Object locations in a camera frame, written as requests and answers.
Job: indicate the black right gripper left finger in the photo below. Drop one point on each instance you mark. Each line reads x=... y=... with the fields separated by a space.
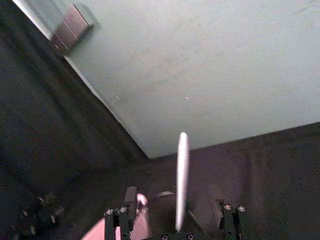
x=125 y=220

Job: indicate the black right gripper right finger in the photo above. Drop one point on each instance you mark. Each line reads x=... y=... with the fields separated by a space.
x=233 y=222

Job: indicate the black rounded tool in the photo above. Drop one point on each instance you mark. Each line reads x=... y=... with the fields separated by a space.
x=166 y=205

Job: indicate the black bolted metal part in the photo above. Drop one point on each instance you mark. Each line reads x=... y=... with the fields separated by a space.
x=41 y=215

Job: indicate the black table cloth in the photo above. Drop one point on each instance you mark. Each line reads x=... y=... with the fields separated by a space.
x=50 y=125

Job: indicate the grey-brown box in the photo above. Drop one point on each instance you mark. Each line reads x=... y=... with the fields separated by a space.
x=71 y=30

